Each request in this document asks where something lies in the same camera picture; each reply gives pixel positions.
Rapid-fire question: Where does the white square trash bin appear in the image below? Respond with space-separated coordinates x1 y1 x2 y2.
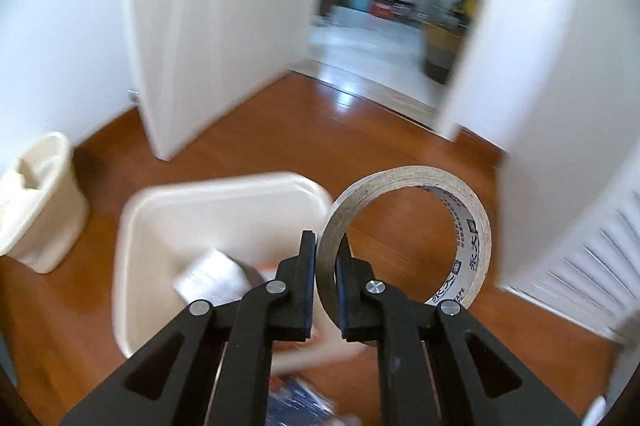
112 172 333 357

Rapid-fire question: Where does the beige packing tape roll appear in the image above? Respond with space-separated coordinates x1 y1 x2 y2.
316 165 491 342

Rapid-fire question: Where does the cream oval trash bin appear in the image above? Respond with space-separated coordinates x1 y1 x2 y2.
1 131 89 275

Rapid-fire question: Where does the white room door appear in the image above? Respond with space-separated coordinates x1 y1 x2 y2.
124 0 319 161

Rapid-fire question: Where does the blue patterned wrapper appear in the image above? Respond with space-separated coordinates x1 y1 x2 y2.
265 376 362 426

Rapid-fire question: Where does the white paper trash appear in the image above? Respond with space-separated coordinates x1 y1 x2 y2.
174 249 253 306

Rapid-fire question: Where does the white louvered cabinet door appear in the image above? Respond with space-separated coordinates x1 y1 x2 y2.
498 157 639 344

